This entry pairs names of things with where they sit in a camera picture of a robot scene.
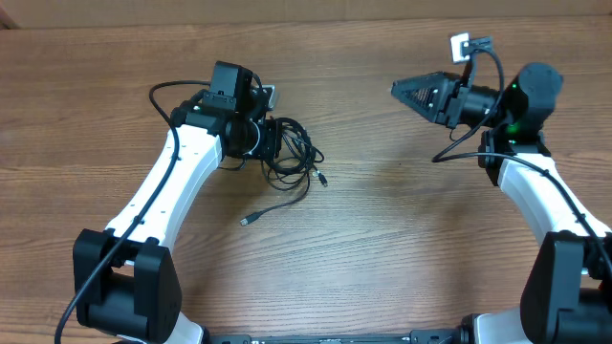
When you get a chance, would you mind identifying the black USB cable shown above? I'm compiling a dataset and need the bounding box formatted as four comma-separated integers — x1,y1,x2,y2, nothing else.
238,117,329,227

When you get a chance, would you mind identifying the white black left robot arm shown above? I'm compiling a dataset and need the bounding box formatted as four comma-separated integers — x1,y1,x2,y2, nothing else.
66,61,280,343

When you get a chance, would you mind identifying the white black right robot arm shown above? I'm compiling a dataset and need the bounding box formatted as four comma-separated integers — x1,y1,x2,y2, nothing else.
390,62,611,343

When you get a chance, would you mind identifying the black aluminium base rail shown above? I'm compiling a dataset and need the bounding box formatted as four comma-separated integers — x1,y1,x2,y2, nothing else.
202,313,478,344

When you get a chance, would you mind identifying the cardboard back wall panel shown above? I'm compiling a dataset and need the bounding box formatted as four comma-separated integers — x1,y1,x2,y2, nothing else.
1,0,611,29

